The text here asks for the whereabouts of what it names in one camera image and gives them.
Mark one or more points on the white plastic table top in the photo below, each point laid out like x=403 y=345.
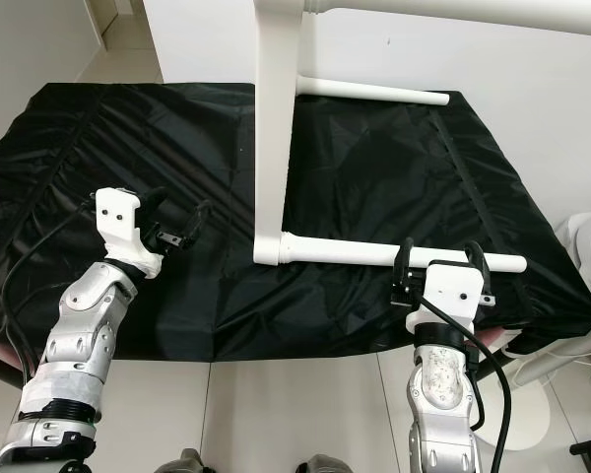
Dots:
x=271 y=148

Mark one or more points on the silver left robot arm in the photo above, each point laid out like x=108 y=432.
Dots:
x=84 y=325

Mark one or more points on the black cloth table cover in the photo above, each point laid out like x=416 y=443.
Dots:
x=384 y=168

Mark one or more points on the grey right robot foot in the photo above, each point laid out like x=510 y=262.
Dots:
x=325 y=464

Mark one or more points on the grey robot foot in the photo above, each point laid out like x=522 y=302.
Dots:
x=325 y=464
x=177 y=462

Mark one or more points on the grey left robot foot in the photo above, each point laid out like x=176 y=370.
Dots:
x=177 y=462

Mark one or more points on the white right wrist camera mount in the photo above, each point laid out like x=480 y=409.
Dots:
x=453 y=286

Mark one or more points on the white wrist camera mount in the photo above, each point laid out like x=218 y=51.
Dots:
x=116 y=212
x=453 y=286

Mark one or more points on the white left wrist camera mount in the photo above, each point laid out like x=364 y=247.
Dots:
x=116 y=212

